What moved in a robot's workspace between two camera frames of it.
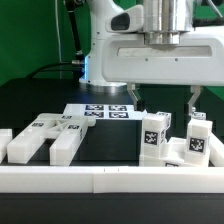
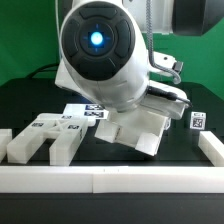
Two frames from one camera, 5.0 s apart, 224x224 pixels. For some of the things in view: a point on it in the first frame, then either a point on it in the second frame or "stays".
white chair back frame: x=68 y=130 stays
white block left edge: x=6 y=136 stays
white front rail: x=111 y=179 stays
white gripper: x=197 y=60 -> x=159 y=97
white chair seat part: x=176 y=156 -> x=135 y=127
